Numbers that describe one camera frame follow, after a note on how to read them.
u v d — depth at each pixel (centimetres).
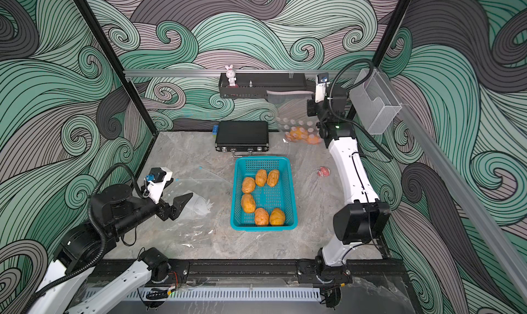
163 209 52
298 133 94
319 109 66
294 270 74
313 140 95
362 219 43
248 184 92
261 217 81
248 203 85
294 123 91
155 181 49
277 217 81
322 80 62
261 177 95
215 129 118
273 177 95
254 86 90
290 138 100
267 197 95
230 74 89
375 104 81
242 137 110
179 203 53
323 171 100
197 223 83
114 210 42
